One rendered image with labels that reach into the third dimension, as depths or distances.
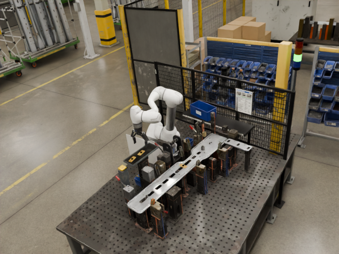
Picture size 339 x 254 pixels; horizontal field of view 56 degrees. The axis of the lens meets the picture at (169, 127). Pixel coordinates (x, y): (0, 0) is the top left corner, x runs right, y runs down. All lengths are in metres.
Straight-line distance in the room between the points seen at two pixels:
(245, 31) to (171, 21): 2.82
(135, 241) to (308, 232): 2.02
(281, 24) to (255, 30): 2.20
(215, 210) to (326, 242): 1.40
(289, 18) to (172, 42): 4.91
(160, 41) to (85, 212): 3.20
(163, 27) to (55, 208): 3.17
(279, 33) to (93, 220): 7.81
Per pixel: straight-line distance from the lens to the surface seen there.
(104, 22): 10.62
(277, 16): 9.72
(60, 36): 10.73
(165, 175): 3.14
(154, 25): 5.51
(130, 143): 3.86
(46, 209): 4.71
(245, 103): 3.72
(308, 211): 4.31
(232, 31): 7.41
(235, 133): 3.60
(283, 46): 3.34
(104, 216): 3.31
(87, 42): 9.93
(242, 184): 3.48
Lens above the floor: 3.02
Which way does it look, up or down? 32 degrees down
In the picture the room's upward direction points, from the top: 6 degrees counter-clockwise
